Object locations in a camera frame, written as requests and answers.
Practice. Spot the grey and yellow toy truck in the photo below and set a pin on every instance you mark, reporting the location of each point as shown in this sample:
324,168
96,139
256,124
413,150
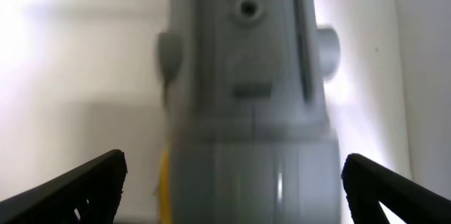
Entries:
246,111

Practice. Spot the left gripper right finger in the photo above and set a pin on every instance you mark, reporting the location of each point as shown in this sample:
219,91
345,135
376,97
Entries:
394,196

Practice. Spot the white shelf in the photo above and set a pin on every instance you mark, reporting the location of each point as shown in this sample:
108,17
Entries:
70,41

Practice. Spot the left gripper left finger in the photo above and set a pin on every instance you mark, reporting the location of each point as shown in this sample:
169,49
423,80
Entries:
70,196

